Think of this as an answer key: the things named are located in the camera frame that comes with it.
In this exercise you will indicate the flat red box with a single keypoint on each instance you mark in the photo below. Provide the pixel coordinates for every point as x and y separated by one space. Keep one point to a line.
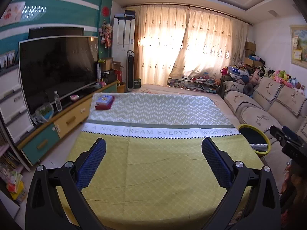
104 107

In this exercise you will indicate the yellow rimmed black bin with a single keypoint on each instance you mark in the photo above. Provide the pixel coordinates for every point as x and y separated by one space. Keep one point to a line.
254 136

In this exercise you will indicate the beige embroidered sheer curtain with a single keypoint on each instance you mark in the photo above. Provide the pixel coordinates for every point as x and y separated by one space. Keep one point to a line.
213 40
158 45

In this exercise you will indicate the blue card box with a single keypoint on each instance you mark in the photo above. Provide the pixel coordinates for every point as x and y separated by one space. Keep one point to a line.
104 100

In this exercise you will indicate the yellow bucket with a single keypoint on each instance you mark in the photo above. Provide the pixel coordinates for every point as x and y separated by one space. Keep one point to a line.
121 88

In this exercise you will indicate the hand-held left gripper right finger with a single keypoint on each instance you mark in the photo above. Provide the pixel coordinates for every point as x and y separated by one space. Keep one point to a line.
215 164

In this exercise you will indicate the glass fish bowl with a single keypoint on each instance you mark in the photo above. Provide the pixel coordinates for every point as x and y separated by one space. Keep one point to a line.
44 112

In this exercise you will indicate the artificial flower bouquet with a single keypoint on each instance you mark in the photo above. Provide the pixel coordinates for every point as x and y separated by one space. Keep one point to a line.
106 33

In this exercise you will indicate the pile of plush toys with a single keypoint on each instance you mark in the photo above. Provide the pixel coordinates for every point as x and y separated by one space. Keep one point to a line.
283 76

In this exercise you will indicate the cluttered glass coffee table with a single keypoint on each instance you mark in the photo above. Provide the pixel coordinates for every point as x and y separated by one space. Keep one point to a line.
194 82

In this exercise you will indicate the black boxes on cabinet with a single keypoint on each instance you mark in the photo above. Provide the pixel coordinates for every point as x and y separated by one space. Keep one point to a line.
109 76

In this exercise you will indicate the red round wall ornament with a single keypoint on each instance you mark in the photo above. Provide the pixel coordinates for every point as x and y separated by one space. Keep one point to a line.
106 11

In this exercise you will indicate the blue star patterned bag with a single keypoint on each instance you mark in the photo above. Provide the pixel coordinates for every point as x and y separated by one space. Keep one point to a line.
238 71

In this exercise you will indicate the white plastic drawer unit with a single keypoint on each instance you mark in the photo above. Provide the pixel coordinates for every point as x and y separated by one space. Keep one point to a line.
13 100

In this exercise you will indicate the framed wall picture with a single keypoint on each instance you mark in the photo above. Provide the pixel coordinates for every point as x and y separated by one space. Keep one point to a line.
298 45

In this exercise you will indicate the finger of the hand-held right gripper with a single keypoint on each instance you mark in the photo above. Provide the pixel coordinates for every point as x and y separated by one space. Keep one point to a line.
277 134
291 133

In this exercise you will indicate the red bag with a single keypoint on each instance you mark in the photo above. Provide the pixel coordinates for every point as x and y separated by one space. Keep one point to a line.
224 71

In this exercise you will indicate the green yellow television cabinet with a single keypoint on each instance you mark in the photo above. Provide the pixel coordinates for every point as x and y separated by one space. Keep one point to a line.
72 118

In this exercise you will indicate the shiny clear wall decoration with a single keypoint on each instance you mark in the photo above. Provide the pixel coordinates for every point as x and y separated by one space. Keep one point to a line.
33 12

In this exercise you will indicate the cartoon wall poster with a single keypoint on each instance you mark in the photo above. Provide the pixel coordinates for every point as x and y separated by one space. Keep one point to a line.
10 13

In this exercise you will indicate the small pink white toy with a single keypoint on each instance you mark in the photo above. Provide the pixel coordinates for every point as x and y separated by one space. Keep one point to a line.
74 97

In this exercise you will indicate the clear water bottle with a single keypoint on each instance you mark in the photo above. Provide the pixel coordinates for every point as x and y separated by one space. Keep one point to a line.
58 101

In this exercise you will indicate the white plastic bag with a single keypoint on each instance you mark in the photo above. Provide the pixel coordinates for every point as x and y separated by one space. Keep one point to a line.
259 147

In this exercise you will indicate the dark box on air conditioner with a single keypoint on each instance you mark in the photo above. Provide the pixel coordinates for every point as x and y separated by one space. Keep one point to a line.
129 13

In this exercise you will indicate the beige covered sofa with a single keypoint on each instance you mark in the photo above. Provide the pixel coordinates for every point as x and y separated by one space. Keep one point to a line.
261 105

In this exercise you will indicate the standing photo print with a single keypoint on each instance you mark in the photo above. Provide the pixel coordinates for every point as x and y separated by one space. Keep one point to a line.
11 58
3 61

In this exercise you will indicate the large flat screen television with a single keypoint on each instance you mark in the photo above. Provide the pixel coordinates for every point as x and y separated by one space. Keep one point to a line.
57 69

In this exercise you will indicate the black tower fan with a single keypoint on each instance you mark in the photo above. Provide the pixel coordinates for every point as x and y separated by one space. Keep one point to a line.
130 71

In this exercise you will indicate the pile of children's books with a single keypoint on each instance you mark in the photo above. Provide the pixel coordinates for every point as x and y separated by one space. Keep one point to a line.
12 179

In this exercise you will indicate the grey round cushion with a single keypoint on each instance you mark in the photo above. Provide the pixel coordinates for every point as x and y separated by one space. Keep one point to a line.
248 89

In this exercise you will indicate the cardboard box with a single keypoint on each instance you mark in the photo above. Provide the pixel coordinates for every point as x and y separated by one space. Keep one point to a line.
106 64
117 66

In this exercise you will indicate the person's dark patterned clothing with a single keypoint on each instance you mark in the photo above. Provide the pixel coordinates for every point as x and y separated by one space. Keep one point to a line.
296 184

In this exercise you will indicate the white standing air conditioner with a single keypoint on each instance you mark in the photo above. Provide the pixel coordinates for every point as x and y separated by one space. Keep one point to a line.
123 40

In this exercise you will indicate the ceiling air vent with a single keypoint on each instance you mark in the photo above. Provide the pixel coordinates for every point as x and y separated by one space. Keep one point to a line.
273 13

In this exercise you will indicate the pink toy figure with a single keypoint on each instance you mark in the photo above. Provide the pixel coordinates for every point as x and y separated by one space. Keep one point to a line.
102 83

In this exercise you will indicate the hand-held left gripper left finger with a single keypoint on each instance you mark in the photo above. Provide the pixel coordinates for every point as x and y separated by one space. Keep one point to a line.
92 164

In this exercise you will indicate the brown curtain rod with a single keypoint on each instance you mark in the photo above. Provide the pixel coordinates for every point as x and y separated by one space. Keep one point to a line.
156 3

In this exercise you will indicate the stack of cardboard boxes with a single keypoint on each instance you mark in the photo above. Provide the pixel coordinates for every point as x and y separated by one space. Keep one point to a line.
250 52

